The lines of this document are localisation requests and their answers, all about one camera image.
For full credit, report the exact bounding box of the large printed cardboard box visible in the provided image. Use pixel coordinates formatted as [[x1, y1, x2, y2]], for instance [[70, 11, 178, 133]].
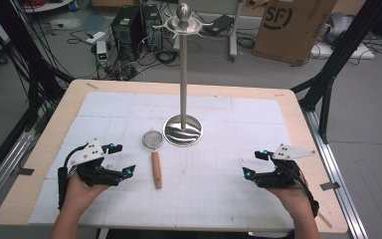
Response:
[[252, 0, 338, 66]]

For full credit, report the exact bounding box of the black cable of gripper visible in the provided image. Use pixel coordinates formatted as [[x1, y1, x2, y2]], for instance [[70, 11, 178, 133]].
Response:
[[286, 163, 320, 219], [57, 144, 82, 211]]

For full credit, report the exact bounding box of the person's right hand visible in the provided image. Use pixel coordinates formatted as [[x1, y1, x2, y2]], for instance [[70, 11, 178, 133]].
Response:
[[266, 184, 313, 217]]

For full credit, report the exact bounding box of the white metal stand leg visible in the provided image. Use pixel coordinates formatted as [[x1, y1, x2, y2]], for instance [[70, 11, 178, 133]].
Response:
[[228, 0, 244, 63]]

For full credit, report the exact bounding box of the person's left hand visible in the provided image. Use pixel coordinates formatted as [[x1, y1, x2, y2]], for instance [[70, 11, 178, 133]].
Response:
[[61, 171, 110, 214]]

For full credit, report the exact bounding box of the grey tape piece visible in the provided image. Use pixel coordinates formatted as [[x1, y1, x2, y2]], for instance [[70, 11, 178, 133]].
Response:
[[319, 181, 341, 192]]

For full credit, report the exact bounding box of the black metal frame post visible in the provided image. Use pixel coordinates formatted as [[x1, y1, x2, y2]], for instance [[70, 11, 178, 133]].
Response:
[[290, 0, 382, 144], [0, 0, 75, 127]]

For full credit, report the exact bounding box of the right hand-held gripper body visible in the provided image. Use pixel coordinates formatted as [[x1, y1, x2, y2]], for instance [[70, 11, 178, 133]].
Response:
[[255, 142, 317, 190]]

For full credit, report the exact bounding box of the plain brown cardboard box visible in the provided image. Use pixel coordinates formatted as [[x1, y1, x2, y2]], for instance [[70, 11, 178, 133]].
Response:
[[91, 0, 144, 8]]

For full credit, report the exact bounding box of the black computer tower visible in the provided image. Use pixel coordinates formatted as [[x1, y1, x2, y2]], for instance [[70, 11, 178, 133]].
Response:
[[141, 3, 164, 53], [110, 5, 147, 63]]

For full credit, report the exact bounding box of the small white device green light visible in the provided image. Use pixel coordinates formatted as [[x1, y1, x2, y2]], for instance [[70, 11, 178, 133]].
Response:
[[95, 40, 109, 68]]

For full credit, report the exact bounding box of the white power strip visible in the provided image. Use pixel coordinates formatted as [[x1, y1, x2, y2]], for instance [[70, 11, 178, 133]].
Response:
[[85, 31, 106, 46]]

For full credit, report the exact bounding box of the thin wooden stick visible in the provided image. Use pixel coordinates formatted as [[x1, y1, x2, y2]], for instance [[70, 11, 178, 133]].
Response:
[[315, 211, 333, 230]]

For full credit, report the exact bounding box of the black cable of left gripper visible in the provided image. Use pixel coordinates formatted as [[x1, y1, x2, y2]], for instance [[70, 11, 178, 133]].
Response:
[[57, 144, 82, 211]]

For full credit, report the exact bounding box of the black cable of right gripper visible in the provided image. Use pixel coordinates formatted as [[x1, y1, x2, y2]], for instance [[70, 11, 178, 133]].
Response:
[[286, 163, 320, 219]]

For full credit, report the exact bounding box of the black tape piece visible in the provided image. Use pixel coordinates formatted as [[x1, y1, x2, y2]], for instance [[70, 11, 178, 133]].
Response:
[[17, 167, 36, 177]]

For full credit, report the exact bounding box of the wooden handled mesh strainer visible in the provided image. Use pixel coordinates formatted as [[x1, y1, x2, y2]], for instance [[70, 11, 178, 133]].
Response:
[[141, 129, 164, 190]]

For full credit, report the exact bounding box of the round white table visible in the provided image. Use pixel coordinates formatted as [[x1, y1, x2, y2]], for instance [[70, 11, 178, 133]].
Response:
[[22, 0, 75, 14]]

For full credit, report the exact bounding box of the white flat board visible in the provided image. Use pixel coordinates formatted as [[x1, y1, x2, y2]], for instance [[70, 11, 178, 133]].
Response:
[[310, 41, 376, 61]]

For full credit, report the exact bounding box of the flat black power adapter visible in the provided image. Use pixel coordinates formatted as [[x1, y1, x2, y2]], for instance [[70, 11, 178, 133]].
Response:
[[203, 14, 235, 36]]

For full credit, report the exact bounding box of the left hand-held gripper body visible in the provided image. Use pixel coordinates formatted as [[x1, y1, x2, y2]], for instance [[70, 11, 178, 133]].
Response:
[[69, 138, 121, 188]]

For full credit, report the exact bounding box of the tall metal hook stand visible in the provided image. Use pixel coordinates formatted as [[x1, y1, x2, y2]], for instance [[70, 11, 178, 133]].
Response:
[[152, 2, 213, 147]]

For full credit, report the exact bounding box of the aluminium rail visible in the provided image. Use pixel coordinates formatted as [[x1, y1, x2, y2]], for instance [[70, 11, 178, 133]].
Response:
[[302, 109, 370, 239], [0, 131, 37, 217]]

